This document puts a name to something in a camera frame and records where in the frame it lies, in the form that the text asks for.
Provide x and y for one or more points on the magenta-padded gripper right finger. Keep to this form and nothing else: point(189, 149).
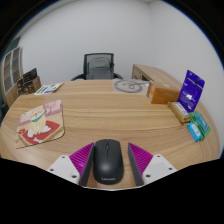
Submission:
point(141, 160)

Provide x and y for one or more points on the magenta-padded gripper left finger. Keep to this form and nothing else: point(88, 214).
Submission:
point(81, 160)

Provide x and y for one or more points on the black computer mouse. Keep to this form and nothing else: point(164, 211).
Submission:
point(108, 161)

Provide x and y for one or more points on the cartoon print mouse pad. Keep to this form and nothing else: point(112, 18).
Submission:
point(40, 125)

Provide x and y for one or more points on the small blue box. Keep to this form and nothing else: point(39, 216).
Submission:
point(194, 132)

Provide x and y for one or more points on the small yellow-brown box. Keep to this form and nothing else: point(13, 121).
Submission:
point(179, 112)

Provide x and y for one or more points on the orange-brown box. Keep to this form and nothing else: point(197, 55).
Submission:
point(163, 94)

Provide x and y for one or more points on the green flat box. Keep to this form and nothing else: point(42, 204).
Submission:
point(201, 123)

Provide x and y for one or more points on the grey circle print sheet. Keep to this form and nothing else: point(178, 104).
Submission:
point(130, 86)

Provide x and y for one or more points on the white sticker sheet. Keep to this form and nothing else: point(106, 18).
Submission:
point(48, 89)

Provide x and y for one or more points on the purple card package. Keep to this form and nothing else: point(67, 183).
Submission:
point(191, 91)

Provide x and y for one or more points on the brown cardboard box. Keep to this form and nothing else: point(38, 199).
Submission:
point(33, 86)

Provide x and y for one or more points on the grey backpack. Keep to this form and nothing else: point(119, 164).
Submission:
point(98, 68)

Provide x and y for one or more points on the black electronic device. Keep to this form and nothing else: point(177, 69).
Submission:
point(30, 74)

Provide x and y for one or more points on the black mesh office chair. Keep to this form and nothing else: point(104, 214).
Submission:
point(87, 58)

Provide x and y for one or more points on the wooden shelf cabinet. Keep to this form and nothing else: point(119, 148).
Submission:
point(10, 73)

